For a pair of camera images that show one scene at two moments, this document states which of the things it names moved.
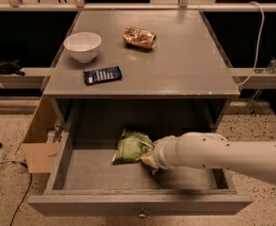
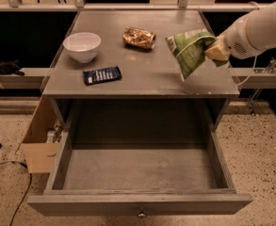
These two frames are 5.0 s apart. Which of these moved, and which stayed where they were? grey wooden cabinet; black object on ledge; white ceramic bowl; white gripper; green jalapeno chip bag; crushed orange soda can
Moved: green jalapeno chip bag; white gripper
Stayed: grey wooden cabinet; black object on ledge; white ceramic bowl; crushed orange soda can
